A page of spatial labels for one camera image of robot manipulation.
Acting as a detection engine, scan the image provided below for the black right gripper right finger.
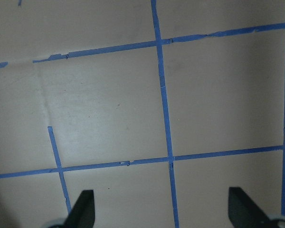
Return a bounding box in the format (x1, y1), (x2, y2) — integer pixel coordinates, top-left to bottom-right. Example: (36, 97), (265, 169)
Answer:
(228, 187), (272, 228)

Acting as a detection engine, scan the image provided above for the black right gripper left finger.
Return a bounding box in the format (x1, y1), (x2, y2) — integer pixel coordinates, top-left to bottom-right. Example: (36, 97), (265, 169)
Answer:
(64, 190), (95, 228)

